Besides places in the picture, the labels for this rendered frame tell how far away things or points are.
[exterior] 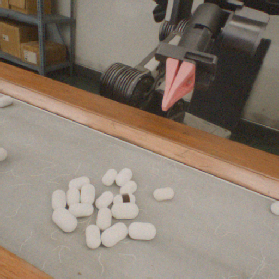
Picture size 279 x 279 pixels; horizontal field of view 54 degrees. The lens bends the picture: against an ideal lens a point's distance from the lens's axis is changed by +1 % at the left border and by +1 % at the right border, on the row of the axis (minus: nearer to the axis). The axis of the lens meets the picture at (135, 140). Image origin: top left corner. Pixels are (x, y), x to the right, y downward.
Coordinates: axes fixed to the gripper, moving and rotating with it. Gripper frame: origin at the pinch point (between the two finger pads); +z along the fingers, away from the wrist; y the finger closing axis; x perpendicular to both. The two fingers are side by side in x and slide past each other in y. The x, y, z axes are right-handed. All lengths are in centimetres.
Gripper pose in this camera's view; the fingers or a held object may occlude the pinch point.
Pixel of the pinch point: (165, 104)
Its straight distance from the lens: 45.4
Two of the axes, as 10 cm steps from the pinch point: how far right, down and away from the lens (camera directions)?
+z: -4.4, 8.6, -2.7
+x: 1.7, 3.8, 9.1
